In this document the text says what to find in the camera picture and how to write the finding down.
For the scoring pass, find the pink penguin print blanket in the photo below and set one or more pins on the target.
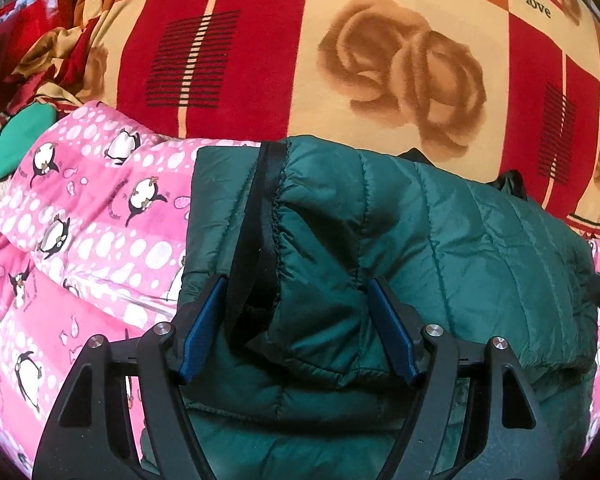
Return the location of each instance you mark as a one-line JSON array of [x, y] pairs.
[[80, 240]]

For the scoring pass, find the light green cloth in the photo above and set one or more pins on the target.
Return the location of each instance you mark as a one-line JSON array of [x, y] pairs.
[[10, 145]]

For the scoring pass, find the green quilted puffer jacket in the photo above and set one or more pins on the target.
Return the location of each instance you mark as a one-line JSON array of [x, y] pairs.
[[405, 230]]

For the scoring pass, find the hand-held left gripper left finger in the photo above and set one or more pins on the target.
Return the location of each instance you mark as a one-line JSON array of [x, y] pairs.
[[202, 332]]

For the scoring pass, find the red orange rose print blanket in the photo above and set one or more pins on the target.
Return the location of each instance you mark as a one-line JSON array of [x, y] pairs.
[[360, 55]]

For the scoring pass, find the red garment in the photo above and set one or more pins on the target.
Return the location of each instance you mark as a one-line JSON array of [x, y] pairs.
[[25, 25]]

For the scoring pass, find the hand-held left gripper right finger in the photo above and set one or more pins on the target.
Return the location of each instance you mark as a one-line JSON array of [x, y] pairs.
[[392, 332]]

